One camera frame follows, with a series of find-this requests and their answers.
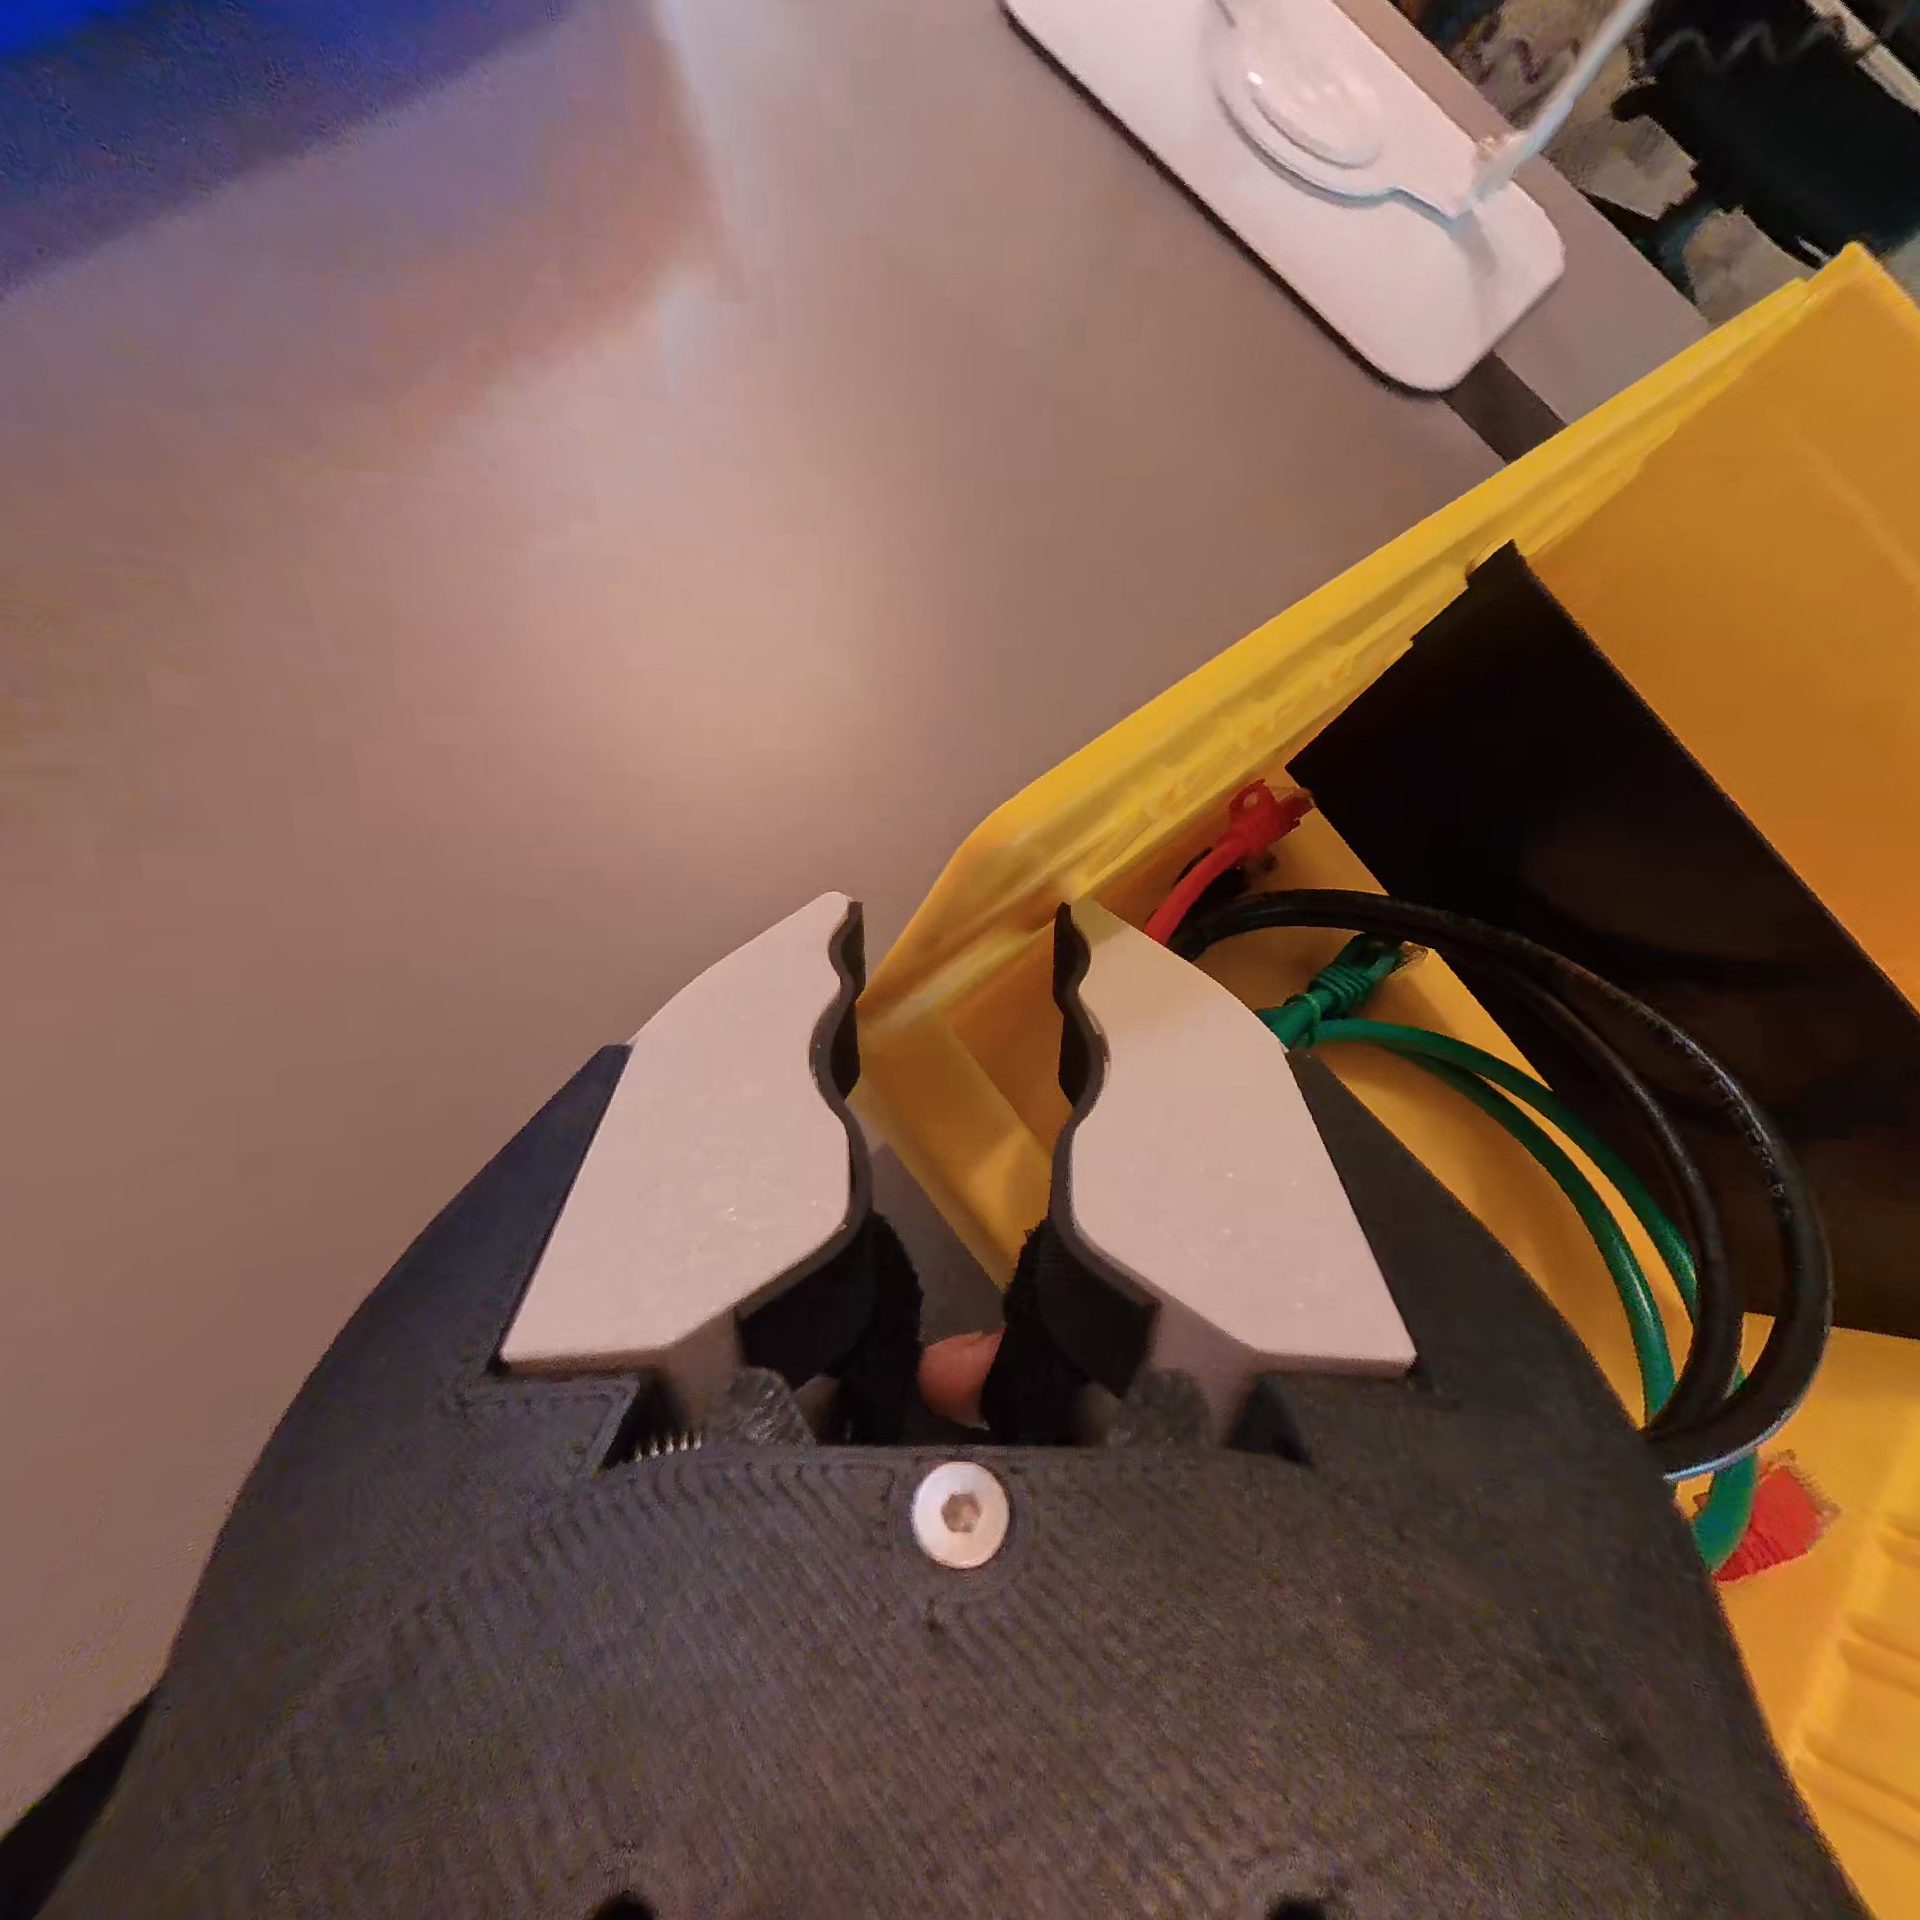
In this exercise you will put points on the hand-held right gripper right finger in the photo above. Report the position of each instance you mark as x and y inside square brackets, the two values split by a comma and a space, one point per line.
[1225, 1196]

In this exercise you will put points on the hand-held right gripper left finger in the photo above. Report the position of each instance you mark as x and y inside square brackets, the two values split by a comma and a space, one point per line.
[704, 1179]

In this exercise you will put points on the yellow plastic bin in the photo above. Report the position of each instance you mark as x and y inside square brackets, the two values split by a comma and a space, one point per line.
[1724, 574]

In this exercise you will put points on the blue plastic bin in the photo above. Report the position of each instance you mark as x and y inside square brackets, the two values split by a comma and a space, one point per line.
[83, 84]

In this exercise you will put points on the grey desk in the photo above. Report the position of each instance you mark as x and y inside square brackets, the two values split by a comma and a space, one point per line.
[448, 677]

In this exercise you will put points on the dark bin divider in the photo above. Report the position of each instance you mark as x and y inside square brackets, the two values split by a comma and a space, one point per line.
[1498, 781]

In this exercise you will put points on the white board stand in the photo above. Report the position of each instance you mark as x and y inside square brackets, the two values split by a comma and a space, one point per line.
[1346, 253]

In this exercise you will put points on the black office chair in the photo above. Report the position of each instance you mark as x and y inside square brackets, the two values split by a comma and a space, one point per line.
[1773, 101]

